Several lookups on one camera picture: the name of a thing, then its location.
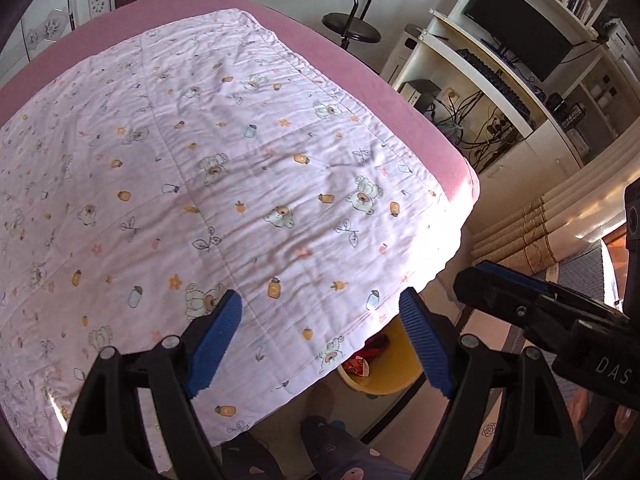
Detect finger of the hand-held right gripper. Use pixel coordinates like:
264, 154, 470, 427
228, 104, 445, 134
472, 260, 626, 318
452, 267, 581, 348

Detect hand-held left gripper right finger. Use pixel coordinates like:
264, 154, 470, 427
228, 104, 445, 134
398, 287, 583, 480

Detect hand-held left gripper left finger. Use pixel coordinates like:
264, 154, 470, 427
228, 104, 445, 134
59, 289, 244, 480

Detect yellow plastic bin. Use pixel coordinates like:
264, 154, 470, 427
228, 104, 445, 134
337, 317, 426, 397

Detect person's right hand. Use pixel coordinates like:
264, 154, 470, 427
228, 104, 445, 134
567, 390, 591, 428

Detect stack of folded beige mats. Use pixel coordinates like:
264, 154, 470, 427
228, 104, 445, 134
470, 195, 626, 271

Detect grey rug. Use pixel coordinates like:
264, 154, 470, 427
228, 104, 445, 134
550, 245, 608, 306

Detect white shelf desk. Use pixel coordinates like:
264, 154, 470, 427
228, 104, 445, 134
390, 0, 640, 181

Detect person's patterned pants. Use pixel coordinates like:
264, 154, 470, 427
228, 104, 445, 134
220, 415, 416, 480

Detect black box device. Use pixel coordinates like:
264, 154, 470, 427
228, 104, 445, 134
402, 80, 441, 113

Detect black keyboard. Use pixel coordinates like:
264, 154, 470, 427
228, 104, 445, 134
457, 49, 531, 116

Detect white bear print blanket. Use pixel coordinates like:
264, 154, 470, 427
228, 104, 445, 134
0, 8, 463, 480

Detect black monitor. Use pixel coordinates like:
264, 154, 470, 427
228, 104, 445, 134
462, 0, 586, 83

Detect pink bed sheet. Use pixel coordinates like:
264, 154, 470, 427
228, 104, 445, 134
0, 0, 482, 281

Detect black stool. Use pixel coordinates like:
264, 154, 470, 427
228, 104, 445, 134
321, 0, 382, 51

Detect white floral cabinet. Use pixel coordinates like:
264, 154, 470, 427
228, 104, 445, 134
0, 0, 113, 91

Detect tangle of cables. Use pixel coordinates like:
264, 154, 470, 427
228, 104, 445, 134
432, 90, 521, 166

